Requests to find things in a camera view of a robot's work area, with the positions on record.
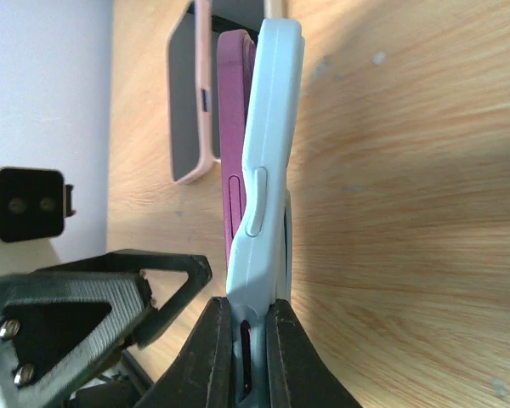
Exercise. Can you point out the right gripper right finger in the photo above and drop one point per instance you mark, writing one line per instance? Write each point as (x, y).
(298, 377)

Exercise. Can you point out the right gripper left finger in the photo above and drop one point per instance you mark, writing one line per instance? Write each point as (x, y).
(200, 375)

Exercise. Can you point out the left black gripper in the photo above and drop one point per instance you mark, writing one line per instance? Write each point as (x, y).
(57, 330)

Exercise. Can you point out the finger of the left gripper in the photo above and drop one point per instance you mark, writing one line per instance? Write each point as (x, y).
(174, 281)

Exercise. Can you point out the light blue phone case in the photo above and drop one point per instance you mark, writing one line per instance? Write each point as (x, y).
(260, 259)

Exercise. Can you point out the black screen phone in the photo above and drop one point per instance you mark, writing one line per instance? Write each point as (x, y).
(184, 134)

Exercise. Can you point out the pink phone case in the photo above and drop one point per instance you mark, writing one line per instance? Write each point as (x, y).
(203, 87)

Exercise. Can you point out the cream white phone case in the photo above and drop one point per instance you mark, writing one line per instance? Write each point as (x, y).
(235, 29)

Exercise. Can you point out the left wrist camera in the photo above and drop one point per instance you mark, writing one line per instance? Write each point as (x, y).
(34, 204)

